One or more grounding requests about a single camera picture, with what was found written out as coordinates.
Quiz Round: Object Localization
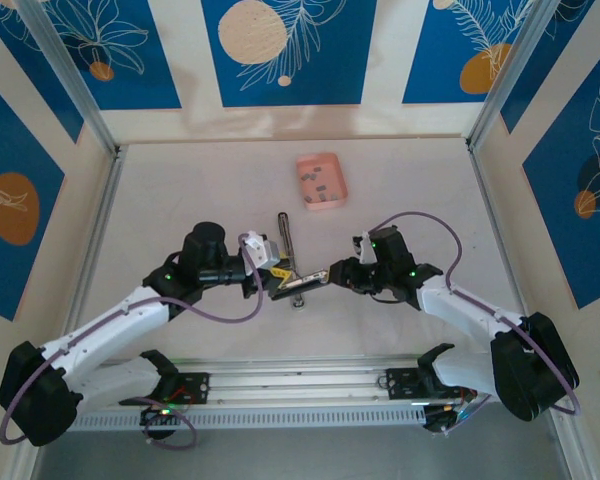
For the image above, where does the black stapler top cover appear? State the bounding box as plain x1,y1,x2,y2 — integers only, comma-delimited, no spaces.
269,269,330,302

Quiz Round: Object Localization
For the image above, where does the silver stapler magazine rail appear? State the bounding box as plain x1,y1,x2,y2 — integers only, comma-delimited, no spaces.
277,212,307,309

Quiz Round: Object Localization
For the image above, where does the pink plastic tray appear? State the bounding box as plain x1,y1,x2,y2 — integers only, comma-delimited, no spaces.
294,152,351,212

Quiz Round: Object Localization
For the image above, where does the small electronics board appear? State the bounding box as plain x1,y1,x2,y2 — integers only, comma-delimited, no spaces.
139,405,181,441
422,399,481,437

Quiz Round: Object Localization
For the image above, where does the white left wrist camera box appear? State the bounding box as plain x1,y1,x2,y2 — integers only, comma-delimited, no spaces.
238,229,285,270

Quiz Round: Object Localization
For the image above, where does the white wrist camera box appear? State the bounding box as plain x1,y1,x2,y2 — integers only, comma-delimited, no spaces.
238,229,285,270
350,229,377,265

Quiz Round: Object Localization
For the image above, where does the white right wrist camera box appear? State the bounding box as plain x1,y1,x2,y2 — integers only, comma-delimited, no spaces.
350,229,377,265

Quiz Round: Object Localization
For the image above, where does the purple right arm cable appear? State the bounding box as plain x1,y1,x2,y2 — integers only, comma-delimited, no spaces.
367,211,582,439

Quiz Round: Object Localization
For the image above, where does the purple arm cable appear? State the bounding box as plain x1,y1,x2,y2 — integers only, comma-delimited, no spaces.
0,234,269,449
367,211,582,439

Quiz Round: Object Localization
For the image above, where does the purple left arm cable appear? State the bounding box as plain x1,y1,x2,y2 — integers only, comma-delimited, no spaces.
0,234,269,449

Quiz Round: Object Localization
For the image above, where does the aluminium side rail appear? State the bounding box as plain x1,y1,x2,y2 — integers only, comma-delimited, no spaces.
7,145,127,480
467,142,599,480

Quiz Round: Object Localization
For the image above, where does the grey slotted cable duct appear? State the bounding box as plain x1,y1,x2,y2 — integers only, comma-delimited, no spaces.
72,407,427,432

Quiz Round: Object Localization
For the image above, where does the aluminium frame post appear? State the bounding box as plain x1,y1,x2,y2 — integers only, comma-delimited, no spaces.
15,0,121,157
465,0,564,151

